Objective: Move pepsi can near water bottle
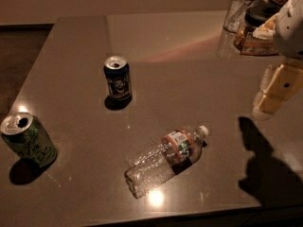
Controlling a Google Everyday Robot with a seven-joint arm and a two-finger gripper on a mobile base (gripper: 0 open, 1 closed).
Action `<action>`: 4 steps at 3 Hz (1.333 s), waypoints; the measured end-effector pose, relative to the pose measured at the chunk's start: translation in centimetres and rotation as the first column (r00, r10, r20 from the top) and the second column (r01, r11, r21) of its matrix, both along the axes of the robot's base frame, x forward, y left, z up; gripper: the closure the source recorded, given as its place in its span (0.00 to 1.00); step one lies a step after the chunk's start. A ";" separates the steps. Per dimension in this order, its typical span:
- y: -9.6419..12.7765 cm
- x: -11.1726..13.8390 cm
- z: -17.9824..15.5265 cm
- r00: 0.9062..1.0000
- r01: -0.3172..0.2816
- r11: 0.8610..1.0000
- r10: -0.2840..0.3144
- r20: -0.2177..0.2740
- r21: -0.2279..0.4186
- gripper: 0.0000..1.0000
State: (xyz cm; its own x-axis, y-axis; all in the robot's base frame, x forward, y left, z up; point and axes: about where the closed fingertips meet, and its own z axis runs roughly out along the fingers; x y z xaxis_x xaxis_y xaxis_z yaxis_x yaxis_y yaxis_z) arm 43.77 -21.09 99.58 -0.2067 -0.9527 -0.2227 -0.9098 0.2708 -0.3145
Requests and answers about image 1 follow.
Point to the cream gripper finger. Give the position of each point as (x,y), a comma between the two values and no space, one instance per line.
(286,82)
(267,77)

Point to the blue pepsi can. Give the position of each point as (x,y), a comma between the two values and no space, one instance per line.
(117,73)

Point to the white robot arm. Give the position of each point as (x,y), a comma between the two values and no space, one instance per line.
(288,31)

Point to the clear plastic water bottle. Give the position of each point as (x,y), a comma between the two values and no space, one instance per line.
(162,160)

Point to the green soda can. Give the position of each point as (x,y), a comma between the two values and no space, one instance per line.
(27,137)

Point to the snack packet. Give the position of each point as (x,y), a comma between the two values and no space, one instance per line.
(260,42)

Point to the black lidded nut jar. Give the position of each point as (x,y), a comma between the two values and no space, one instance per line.
(254,17)

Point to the clear glass jar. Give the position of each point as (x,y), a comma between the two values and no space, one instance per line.
(235,12)

